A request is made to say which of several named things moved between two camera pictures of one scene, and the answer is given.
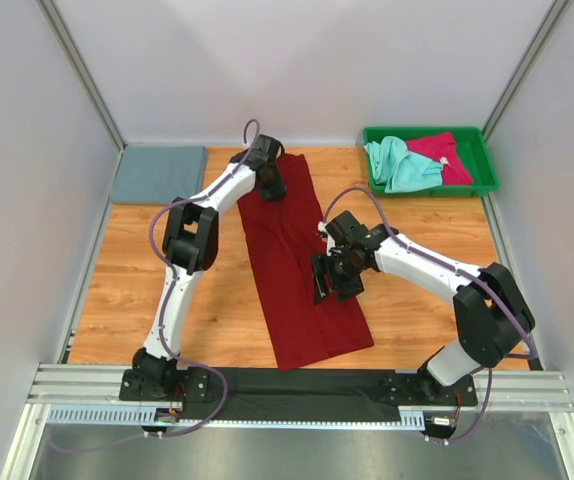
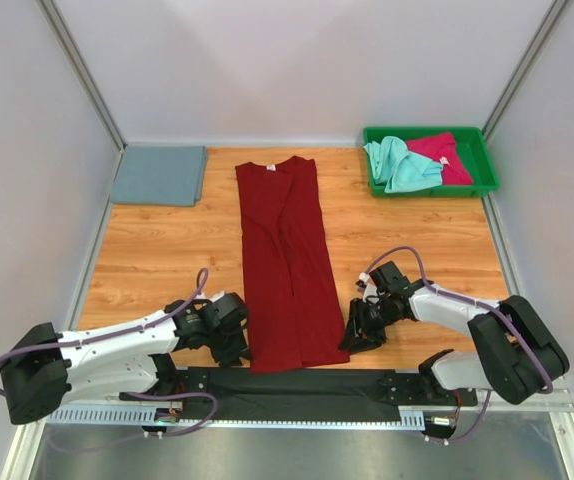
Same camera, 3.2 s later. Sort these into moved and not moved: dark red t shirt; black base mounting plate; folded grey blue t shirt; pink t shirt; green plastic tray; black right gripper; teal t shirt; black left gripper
Moved: black left gripper; black right gripper; dark red t shirt
Not moved: folded grey blue t shirt; pink t shirt; black base mounting plate; green plastic tray; teal t shirt
